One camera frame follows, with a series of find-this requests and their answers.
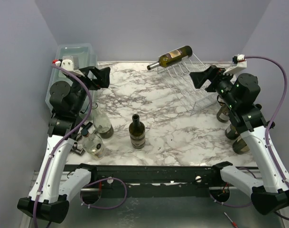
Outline clear corked liquor bottle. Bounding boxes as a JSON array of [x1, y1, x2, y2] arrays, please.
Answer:
[[81, 129, 105, 159]]

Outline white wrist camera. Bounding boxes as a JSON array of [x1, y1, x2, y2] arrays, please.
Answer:
[[224, 54, 247, 75], [52, 56, 80, 72]]

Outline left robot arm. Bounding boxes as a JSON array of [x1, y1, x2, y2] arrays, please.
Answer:
[[17, 64, 111, 227]]

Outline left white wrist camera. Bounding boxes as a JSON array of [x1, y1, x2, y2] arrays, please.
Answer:
[[52, 56, 80, 72]]

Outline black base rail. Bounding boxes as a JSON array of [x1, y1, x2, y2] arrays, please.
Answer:
[[63, 163, 233, 199]]

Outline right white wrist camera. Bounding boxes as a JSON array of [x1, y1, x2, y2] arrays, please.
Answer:
[[224, 54, 247, 75]]

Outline green bottle with cream label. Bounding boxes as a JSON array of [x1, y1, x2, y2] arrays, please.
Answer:
[[216, 104, 230, 123]]

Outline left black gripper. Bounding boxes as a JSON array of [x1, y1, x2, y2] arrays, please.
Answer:
[[68, 66, 110, 114]]

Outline green bottle silver foil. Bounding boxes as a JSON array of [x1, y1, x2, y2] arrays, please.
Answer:
[[225, 124, 239, 140]]

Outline wine bottle on rack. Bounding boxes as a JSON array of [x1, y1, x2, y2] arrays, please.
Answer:
[[147, 46, 193, 70]]

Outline dark green front bottle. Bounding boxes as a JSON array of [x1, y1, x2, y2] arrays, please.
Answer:
[[232, 136, 250, 154]]

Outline small black metal stand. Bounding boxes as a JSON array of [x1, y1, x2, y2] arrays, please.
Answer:
[[71, 122, 93, 156]]

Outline red handled screwdriver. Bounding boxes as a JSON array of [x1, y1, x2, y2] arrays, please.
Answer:
[[224, 212, 238, 228]]

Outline white wire wine rack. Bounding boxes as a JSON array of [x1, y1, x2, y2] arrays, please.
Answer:
[[157, 55, 217, 116]]

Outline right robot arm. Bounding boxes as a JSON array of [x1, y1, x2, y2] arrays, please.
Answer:
[[189, 65, 289, 215]]

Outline clear plastic storage bin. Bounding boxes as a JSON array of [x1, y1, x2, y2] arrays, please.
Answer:
[[45, 43, 97, 117]]

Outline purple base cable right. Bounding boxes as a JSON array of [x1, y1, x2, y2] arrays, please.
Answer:
[[209, 167, 258, 207]]

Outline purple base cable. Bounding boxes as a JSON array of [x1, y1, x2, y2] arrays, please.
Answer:
[[209, 167, 258, 207], [80, 177, 127, 210]]

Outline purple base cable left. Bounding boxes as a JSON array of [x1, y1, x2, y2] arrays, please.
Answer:
[[80, 177, 127, 210]]

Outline tall clear glass bottle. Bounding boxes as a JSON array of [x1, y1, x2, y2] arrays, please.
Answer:
[[91, 102, 114, 139]]

